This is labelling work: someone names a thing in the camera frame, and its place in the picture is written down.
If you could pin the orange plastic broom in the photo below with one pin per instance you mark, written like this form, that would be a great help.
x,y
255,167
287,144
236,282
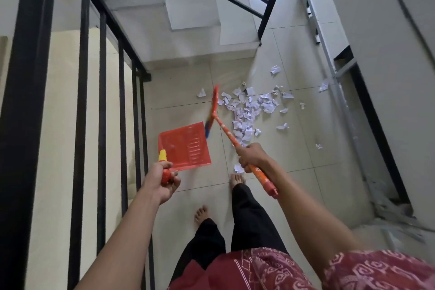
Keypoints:
x,y
226,130

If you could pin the grey rubble pile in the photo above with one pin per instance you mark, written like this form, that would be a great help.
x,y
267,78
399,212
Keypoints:
x,y
390,211

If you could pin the person's left hand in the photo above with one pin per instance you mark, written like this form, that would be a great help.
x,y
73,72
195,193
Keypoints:
x,y
157,182

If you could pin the person's left foot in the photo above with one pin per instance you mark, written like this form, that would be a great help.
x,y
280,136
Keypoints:
x,y
201,215

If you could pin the black door frame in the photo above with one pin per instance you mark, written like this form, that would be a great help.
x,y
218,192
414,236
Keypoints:
x,y
377,123

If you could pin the black metal handrail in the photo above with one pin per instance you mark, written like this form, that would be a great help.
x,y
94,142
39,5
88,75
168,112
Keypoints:
x,y
268,4

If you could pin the person's left forearm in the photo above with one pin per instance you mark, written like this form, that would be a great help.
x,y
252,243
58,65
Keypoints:
x,y
122,242

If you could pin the black metal stair railing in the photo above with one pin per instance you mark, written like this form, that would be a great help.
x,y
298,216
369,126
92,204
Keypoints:
x,y
23,103

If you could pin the person's right forearm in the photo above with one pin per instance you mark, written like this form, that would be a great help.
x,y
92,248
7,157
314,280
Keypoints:
x,y
306,218

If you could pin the person's right foot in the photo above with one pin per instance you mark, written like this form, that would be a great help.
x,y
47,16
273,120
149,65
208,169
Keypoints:
x,y
237,180

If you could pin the person's foot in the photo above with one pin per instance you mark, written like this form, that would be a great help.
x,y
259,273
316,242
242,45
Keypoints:
x,y
201,215
237,180

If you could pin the white concrete staircase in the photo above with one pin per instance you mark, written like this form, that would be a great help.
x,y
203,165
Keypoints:
x,y
190,11

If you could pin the person's right hand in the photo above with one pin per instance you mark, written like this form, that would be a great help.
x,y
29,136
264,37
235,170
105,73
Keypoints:
x,y
255,157

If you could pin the person's left thumb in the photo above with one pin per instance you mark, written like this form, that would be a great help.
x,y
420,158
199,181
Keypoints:
x,y
166,165

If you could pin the black trousers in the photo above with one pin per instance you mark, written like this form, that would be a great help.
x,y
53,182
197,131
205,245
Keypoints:
x,y
251,221

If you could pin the red plastic dustpan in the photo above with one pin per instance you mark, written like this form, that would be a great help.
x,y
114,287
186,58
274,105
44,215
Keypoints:
x,y
185,143

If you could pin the maroon patterned shirt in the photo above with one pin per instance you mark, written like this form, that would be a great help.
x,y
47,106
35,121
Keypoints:
x,y
265,271

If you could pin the white metal frame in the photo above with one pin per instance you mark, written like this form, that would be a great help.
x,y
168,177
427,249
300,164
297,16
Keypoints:
x,y
328,45

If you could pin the person's right fingers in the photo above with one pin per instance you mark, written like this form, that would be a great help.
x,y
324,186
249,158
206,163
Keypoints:
x,y
243,159

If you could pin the scattered white paper scraps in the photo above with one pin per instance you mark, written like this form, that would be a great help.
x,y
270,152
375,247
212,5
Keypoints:
x,y
245,114

